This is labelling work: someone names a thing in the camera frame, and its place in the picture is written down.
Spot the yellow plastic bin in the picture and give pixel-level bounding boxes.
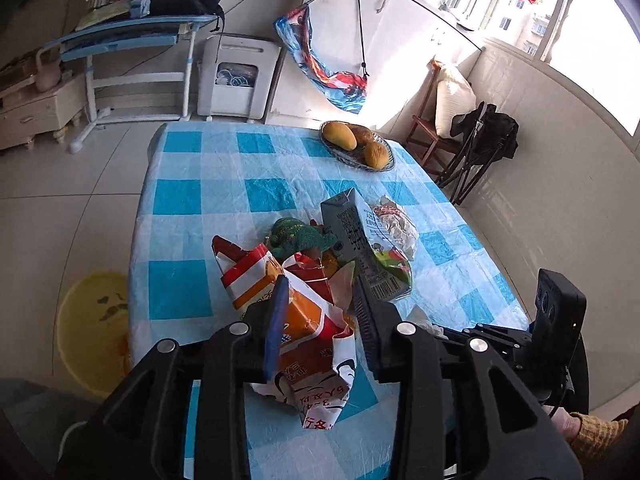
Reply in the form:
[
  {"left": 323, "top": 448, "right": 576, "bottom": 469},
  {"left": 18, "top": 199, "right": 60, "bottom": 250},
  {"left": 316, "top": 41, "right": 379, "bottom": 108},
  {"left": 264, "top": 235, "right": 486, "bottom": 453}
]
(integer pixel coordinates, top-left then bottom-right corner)
[{"left": 54, "top": 269, "right": 134, "bottom": 399}]

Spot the wooden chair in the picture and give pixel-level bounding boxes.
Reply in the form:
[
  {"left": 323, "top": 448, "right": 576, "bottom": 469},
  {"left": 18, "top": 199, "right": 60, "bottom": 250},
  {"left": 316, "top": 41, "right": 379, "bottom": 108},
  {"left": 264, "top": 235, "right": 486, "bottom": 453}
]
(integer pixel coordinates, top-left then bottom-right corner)
[{"left": 404, "top": 59, "right": 467, "bottom": 167}]

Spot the pink kettlebell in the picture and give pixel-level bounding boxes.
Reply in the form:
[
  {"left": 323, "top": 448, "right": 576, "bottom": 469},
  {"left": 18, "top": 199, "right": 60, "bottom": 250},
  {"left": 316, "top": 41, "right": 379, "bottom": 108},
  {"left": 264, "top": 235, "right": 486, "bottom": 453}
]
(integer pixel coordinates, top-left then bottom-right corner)
[{"left": 34, "top": 47, "right": 64, "bottom": 94}]

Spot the black folding chair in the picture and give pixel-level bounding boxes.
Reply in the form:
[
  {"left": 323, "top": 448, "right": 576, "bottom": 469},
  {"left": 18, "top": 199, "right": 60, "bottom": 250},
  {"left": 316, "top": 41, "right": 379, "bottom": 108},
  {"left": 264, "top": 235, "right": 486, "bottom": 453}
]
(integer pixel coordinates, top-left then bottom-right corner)
[{"left": 434, "top": 102, "right": 522, "bottom": 207}]

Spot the white balcony cabinet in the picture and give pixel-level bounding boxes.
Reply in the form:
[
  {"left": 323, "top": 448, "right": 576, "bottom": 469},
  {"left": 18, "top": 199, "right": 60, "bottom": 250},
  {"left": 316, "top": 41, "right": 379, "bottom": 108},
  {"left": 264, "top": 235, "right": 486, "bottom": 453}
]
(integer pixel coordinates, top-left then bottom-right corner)
[{"left": 267, "top": 0, "right": 487, "bottom": 134}]

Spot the green knitted plush toy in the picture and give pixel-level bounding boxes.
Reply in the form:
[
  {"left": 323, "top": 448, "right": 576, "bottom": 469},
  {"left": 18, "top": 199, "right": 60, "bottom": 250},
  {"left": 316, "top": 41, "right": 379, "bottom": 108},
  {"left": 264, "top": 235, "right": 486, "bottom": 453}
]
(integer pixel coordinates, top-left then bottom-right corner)
[{"left": 269, "top": 217, "right": 339, "bottom": 257}]

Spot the white television cabinet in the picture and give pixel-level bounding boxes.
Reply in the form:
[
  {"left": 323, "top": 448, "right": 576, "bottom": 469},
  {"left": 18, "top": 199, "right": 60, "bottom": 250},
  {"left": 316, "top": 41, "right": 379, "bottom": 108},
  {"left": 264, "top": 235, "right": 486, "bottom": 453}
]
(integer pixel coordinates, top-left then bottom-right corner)
[{"left": 0, "top": 67, "right": 89, "bottom": 152}]

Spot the grey milk carton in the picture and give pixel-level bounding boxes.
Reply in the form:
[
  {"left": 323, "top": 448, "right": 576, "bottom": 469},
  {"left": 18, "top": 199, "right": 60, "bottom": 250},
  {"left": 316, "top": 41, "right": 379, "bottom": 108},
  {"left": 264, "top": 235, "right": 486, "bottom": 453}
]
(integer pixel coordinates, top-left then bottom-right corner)
[{"left": 319, "top": 187, "right": 407, "bottom": 304}]

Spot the green open book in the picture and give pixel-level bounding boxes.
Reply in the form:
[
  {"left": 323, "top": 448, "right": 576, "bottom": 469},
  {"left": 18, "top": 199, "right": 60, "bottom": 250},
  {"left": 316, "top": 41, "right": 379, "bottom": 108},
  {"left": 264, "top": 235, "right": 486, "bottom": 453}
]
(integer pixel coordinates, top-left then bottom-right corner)
[{"left": 74, "top": 0, "right": 134, "bottom": 32}]

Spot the person's right forearm yellow sleeve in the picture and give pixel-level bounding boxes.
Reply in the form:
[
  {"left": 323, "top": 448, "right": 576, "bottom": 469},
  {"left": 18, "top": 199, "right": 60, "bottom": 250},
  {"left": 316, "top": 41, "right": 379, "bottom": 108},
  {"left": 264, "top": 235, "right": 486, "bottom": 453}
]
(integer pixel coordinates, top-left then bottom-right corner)
[{"left": 567, "top": 412, "right": 630, "bottom": 474}]

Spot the wire fruit basket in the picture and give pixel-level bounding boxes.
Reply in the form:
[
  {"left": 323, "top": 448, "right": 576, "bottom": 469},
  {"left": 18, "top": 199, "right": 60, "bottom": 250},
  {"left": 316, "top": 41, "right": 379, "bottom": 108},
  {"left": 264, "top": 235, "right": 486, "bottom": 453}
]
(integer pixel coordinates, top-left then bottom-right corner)
[{"left": 319, "top": 122, "right": 397, "bottom": 174}]

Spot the blue white study desk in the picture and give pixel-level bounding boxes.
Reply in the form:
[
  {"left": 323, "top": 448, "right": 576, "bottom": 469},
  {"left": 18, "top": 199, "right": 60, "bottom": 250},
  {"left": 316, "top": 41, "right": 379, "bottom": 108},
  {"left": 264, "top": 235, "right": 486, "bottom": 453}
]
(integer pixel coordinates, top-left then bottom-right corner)
[{"left": 39, "top": 12, "right": 227, "bottom": 157}]

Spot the white air purifier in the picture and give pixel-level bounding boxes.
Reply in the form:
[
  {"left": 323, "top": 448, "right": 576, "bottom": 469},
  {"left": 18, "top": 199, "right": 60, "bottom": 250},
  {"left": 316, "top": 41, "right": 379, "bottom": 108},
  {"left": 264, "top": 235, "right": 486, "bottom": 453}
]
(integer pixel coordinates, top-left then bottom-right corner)
[{"left": 196, "top": 32, "right": 282, "bottom": 124}]

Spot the white pillow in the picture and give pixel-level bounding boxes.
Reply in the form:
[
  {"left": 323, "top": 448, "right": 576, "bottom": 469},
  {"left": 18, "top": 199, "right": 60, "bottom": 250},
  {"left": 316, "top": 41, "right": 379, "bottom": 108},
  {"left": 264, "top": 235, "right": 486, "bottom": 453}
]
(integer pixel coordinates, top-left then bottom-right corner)
[{"left": 434, "top": 64, "right": 479, "bottom": 139}]

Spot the pale translucent plastic bin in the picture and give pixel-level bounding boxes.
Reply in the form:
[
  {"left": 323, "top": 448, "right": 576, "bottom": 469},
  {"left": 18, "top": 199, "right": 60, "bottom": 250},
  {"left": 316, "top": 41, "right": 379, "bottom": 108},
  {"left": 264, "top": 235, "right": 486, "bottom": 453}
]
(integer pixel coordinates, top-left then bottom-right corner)
[{"left": 0, "top": 376, "right": 102, "bottom": 480}]

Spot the orange red snack bag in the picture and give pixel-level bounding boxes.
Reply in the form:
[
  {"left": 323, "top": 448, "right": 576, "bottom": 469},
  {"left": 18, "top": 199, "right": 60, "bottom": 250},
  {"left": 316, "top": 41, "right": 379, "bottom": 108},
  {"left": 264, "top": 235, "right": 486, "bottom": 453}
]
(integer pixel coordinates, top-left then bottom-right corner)
[{"left": 249, "top": 254, "right": 359, "bottom": 429}]

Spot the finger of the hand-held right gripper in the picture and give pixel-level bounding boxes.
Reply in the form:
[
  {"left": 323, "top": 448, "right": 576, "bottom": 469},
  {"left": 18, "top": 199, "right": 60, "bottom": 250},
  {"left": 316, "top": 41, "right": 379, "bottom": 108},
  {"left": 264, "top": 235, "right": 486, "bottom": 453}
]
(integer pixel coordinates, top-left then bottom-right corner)
[{"left": 461, "top": 323, "right": 534, "bottom": 362}]

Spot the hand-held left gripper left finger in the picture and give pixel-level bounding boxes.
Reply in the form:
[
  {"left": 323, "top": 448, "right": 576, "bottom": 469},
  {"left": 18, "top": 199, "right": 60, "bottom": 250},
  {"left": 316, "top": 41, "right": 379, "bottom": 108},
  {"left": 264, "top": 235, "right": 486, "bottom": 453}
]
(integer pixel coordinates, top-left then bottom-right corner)
[{"left": 55, "top": 275, "right": 292, "bottom": 480}]

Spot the person's right hand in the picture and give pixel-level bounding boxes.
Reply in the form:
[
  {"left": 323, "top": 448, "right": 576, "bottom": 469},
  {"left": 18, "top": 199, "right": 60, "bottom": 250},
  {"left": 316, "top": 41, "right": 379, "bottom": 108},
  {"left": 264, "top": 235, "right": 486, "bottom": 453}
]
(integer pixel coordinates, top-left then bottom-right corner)
[{"left": 549, "top": 408, "right": 584, "bottom": 444}]

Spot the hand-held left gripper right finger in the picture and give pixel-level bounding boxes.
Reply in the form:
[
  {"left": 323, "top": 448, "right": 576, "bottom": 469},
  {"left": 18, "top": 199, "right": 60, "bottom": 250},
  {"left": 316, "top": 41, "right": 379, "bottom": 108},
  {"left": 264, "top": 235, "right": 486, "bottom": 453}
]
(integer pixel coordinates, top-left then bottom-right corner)
[{"left": 352, "top": 275, "right": 584, "bottom": 480}]

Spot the blue checked tablecloth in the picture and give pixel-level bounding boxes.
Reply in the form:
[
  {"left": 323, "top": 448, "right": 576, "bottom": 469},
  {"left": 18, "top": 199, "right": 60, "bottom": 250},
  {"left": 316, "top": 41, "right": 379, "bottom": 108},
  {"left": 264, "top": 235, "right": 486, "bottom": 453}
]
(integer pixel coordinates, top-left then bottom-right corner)
[{"left": 127, "top": 122, "right": 532, "bottom": 480}]

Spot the crumpled white plastic bag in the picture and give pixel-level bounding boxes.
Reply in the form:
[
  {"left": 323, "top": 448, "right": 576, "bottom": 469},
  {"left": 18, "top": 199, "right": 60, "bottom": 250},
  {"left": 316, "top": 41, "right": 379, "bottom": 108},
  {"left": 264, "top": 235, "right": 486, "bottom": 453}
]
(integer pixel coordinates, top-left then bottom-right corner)
[{"left": 372, "top": 194, "right": 421, "bottom": 262}]

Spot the colourful printed hanging cloth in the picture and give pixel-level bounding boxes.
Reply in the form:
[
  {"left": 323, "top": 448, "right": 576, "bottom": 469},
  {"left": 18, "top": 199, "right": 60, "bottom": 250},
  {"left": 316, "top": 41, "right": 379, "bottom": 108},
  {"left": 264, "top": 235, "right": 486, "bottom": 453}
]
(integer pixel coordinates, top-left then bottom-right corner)
[{"left": 272, "top": 0, "right": 369, "bottom": 114}]

